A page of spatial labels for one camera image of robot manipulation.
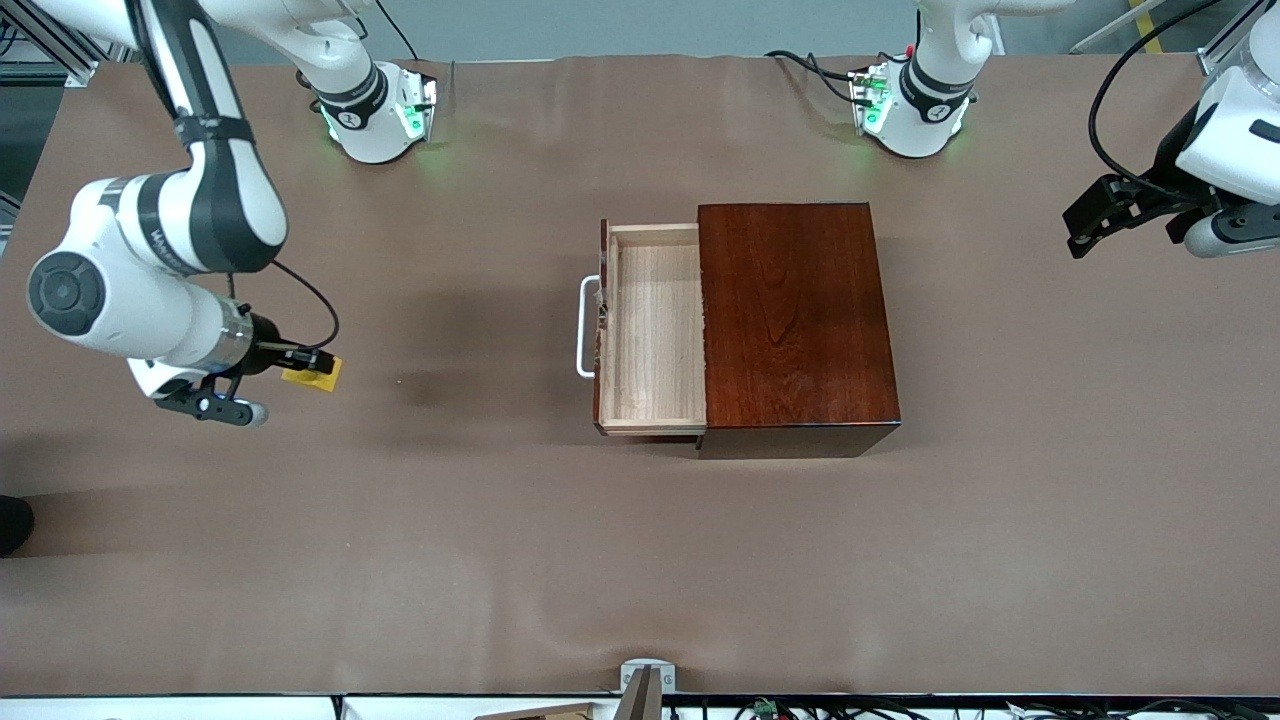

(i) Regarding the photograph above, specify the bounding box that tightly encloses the yellow block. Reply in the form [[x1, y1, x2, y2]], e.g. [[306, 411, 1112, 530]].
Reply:
[[281, 355, 343, 394]]

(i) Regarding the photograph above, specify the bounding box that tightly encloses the light wooden drawer white handle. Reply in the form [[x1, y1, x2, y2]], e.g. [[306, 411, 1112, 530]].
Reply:
[[577, 220, 709, 440]]

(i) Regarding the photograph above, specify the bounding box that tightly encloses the aluminium profile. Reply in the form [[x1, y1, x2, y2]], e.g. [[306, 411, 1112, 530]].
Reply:
[[1195, 0, 1257, 78]]

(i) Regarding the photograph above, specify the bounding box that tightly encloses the brown table cloth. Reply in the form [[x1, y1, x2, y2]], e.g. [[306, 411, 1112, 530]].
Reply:
[[0, 55, 1280, 698]]

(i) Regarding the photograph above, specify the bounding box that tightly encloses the dark red wooden cabinet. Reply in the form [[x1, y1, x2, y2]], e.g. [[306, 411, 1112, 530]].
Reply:
[[697, 202, 903, 461]]

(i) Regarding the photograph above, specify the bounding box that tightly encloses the black round object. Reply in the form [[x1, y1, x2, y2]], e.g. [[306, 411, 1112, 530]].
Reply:
[[0, 494, 36, 558]]

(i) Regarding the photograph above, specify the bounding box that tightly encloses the light wooden board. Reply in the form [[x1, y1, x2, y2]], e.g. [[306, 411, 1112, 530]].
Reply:
[[473, 702, 601, 720]]

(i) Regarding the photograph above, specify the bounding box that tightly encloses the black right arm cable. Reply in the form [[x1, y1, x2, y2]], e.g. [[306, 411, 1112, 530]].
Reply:
[[228, 258, 341, 353]]

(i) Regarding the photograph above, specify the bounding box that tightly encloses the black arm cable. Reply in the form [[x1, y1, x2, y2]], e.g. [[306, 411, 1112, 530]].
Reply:
[[228, 258, 341, 353], [1088, 0, 1229, 191]]

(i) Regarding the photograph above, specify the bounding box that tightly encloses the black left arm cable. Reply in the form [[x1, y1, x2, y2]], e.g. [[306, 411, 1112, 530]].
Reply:
[[1088, 0, 1229, 191]]

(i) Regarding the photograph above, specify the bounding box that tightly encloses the black left base cable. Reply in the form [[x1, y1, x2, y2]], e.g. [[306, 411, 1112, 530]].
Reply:
[[764, 48, 863, 83], [803, 52, 863, 104]]

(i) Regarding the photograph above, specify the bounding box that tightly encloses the black base cable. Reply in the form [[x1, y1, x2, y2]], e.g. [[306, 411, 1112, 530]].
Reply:
[[376, 0, 422, 63], [764, 48, 863, 83], [803, 52, 863, 104]]

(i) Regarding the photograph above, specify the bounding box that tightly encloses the black right base cable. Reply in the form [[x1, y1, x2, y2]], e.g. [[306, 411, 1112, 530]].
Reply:
[[376, 0, 422, 63]]

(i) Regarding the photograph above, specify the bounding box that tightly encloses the aluminium frame with black bars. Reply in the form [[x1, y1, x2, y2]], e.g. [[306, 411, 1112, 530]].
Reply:
[[0, 0, 136, 89]]

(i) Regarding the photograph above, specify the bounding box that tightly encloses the aluminium camera stand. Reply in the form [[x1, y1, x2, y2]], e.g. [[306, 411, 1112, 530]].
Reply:
[[612, 657, 678, 720]]

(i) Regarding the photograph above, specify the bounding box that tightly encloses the thin black cable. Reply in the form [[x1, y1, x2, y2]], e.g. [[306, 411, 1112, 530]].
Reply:
[[785, 700, 1001, 720], [1000, 699, 1280, 720]]

